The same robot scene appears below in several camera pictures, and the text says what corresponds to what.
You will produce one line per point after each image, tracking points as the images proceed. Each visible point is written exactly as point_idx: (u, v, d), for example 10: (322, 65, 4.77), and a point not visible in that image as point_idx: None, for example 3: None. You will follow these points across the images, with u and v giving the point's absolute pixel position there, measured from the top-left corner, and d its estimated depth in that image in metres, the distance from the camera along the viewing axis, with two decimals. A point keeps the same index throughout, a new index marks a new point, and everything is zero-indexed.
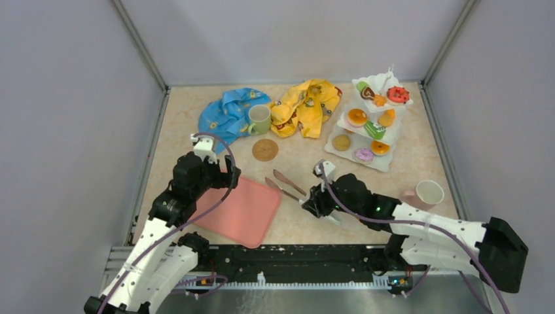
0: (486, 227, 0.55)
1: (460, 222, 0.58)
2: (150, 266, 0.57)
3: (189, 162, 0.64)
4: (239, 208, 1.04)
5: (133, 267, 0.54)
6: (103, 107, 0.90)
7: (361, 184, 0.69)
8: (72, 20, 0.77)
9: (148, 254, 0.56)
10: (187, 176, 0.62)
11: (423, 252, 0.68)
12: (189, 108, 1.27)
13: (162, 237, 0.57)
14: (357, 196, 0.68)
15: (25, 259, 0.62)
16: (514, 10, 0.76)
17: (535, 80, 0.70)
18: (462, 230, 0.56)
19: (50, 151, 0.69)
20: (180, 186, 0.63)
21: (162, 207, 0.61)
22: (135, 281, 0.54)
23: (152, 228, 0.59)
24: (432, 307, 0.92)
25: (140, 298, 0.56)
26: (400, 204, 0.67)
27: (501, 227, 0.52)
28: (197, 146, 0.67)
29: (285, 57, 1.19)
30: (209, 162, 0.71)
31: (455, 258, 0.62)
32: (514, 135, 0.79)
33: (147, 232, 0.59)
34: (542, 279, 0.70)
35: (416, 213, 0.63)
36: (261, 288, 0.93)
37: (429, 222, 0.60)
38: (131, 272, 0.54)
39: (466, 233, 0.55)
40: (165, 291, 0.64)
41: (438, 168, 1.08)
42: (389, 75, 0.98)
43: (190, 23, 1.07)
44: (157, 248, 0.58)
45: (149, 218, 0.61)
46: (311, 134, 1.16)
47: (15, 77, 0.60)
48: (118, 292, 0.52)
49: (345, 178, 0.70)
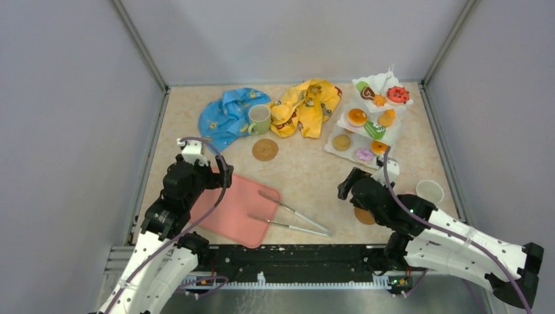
0: (527, 252, 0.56)
1: (501, 243, 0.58)
2: (147, 279, 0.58)
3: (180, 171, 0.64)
4: (239, 209, 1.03)
5: (127, 284, 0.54)
6: (103, 107, 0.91)
7: (380, 187, 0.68)
8: (71, 20, 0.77)
9: (142, 269, 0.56)
10: (177, 187, 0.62)
11: (430, 259, 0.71)
12: (189, 108, 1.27)
13: (156, 252, 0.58)
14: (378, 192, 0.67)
15: (25, 258, 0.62)
16: (514, 10, 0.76)
17: (536, 80, 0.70)
18: (504, 252, 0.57)
19: (50, 151, 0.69)
20: (172, 196, 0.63)
21: (155, 220, 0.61)
22: (131, 297, 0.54)
23: (146, 243, 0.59)
24: (432, 308, 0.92)
25: (139, 309, 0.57)
26: (436, 210, 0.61)
27: (537, 254, 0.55)
28: (186, 151, 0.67)
29: (286, 57, 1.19)
30: (200, 165, 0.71)
31: (468, 269, 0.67)
32: (514, 134, 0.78)
33: (141, 246, 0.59)
34: (540, 279, 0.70)
35: (455, 225, 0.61)
36: (262, 287, 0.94)
37: (470, 237, 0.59)
38: (126, 289, 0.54)
39: (508, 256, 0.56)
40: (165, 297, 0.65)
41: (438, 168, 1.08)
42: (389, 75, 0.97)
43: (190, 23, 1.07)
44: (152, 262, 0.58)
45: (143, 231, 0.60)
46: (311, 134, 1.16)
47: (14, 76, 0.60)
48: (114, 309, 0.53)
49: (360, 182, 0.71)
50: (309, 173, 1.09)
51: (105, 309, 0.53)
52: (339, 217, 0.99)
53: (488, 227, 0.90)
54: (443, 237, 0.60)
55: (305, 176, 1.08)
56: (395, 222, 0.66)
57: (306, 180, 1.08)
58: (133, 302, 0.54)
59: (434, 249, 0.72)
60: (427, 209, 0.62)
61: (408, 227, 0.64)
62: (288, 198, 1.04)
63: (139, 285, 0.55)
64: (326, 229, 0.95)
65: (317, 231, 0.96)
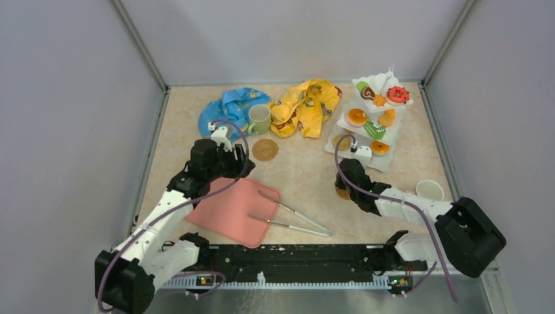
0: (453, 205, 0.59)
1: (432, 201, 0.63)
2: (164, 232, 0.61)
3: (204, 144, 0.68)
4: (239, 209, 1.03)
5: (150, 227, 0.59)
6: (103, 107, 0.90)
7: (357, 165, 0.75)
8: (71, 20, 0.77)
9: (165, 218, 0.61)
10: (203, 157, 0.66)
11: (411, 241, 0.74)
12: (189, 108, 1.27)
13: (180, 204, 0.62)
14: (352, 175, 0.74)
15: (25, 258, 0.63)
16: (513, 10, 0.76)
17: (535, 80, 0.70)
18: (431, 206, 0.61)
19: (50, 150, 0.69)
20: (197, 166, 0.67)
21: (180, 184, 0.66)
22: (150, 240, 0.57)
23: (171, 198, 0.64)
24: (432, 307, 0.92)
25: (148, 262, 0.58)
26: (389, 186, 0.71)
27: (468, 206, 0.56)
28: (215, 133, 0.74)
29: (286, 57, 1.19)
30: (226, 150, 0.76)
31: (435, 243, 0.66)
32: (514, 134, 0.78)
33: (165, 200, 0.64)
34: (540, 280, 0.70)
35: (398, 192, 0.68)
36: (262, 287, 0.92)
37: (405, 198, 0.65)
38: (146, 231, 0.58)
39: (434, 208, 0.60)
40: (169, 271, 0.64)
41: (438, 168, 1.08)
42: (389, 74, 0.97)
43: (190, 23, 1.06)
44: (173, 215, 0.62)
45: (168, 189, 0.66)
46: (311, 134, 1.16)
47: (15, 78, 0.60)
48: (131, 248, 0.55)
49: (344, 160, 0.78)
50: (309, 173, 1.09)
51: (122, 248, 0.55)
52: (339, 217, 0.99)
53: None
54: (387, 203, 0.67)
55: (305, 176, 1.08)
56: (361, 199, 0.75)
57: (306, 180, 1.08)
58: (150, 245, 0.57)
59: (423, 235, 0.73)
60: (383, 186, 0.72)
61: (370, 205, 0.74)
62: (288, 198, 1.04)
63: (160, 231, 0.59)
64: (326, 229, 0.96)
65: (318, 231, 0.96)
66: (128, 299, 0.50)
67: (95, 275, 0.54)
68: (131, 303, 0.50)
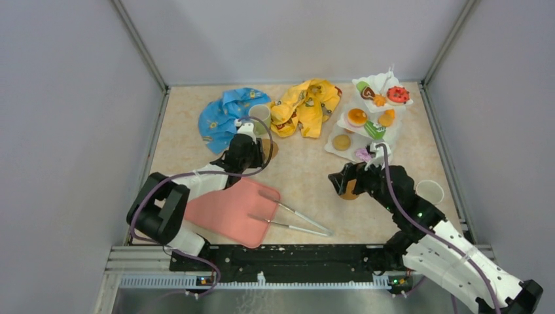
0: (523, 286, 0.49)
1: (499, 269, 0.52)
2: (204, 186, 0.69)
3: (241, 137, 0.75)
4: (239, 207, 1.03)
5: (198, 173, 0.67)
6: (103, 107, 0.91)
7: (410, 181, 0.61)
8: (71, 20, 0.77)
9: (212, 174, 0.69)
10: (241, 149, 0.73)
11: (427, 266, 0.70)
12: (189, 108, 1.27)
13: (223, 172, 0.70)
14: (403, 193, 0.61)
15: (25, 257, 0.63)
16: (513, 11, 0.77)
17: (535, 80, 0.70)
18: (499, 279, 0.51)
19: (50, 150, 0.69)
20: (234, 156, 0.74)
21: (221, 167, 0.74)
22: (195, 182, 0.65)
23: (216, 167, 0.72)
24: (432, 307, 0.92)
25: None
26: (444, 221, 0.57)
27: (533, 291, 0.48)
28: (242, 128, 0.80)
29: (286, 57, 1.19)
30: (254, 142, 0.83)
31: (461, 287, 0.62)
32: (514, 134, 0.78)
33: (209, 167, 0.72)
34: (540, 281, 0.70)
35: (459, 239, 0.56)
36: (262, 287, 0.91)
37: (468, 254, 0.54)
38: (195, 174, 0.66)
39: (502, 283, 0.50)
40: None
41: (438, 168, 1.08)
42: (389, 75, 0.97)
43: (190, 23, 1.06)
44: (216, 178, 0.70)
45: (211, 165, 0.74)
46: (311, 134, 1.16)
47: (15, 78, 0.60)
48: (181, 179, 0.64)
49: (396, 169, 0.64)
50: (309, 172, 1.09)
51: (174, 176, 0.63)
52: (339, 217, 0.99)
53: (488, 227, 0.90)
54: (442, 246, 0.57)
55: (305, 176, 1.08)
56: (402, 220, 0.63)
57: (306, 180, 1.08)
58: (193, 186, 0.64)
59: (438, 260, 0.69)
60: (436, 218, 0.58)
61: (412, 229, 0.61)
62: (288, 198, 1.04)
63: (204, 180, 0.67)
64: (326, 229, 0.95)
65: (318, 231, 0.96)
66: (160, 223, 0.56)
67: (139, 192, 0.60)
68: (160, 229, 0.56)
